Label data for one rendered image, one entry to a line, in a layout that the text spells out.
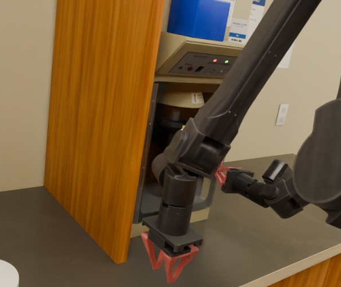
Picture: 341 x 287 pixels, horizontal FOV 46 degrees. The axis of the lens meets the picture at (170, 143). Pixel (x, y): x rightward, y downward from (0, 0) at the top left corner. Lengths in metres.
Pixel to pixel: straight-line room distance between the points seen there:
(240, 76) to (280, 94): 1.53
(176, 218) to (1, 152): 0.81
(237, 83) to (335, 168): 0.30
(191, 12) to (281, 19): 0.36
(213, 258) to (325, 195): 0.82
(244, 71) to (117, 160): 0.46
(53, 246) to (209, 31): 0.66
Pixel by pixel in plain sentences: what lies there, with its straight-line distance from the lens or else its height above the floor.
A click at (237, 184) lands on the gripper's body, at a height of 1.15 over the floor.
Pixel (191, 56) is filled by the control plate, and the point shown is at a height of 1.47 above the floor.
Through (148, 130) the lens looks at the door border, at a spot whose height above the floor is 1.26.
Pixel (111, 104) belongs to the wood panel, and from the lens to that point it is 0.99.
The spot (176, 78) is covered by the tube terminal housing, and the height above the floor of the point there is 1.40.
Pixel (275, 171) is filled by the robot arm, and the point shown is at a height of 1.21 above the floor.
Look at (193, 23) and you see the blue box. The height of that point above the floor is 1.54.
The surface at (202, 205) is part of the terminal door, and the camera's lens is 1.28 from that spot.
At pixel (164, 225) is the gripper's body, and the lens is 0.70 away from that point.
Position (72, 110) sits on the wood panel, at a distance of 1.19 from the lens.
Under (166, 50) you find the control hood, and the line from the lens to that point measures 0.95.
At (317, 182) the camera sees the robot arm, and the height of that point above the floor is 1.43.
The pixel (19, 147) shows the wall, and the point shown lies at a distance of 1.38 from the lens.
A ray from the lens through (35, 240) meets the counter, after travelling 1.13.
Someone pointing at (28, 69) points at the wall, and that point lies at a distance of 1.32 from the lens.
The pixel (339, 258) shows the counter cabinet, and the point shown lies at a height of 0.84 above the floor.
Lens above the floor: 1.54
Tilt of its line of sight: 17 degrees down
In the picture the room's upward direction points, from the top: 10 degrees clockwise
